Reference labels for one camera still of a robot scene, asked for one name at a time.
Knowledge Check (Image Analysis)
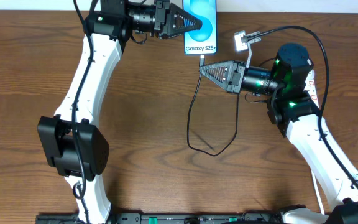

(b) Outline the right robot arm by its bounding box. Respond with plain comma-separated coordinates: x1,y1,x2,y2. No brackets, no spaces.
200,43,358,223

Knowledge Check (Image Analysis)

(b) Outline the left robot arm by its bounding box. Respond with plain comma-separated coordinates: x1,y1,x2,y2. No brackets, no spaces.
36,0,202,223

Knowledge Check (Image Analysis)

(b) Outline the black USB charging cable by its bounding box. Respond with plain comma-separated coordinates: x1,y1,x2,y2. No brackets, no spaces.
186,54,276,157

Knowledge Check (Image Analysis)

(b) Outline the white power strip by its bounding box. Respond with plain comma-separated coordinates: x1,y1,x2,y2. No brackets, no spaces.
304,70,318,105

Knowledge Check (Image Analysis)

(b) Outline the blue-screen Samsung smartphone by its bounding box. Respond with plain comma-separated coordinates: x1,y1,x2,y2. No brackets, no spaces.
182,0,217,55

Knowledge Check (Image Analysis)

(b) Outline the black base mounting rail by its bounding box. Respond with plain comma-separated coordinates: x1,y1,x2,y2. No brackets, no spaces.
35,212,282,224

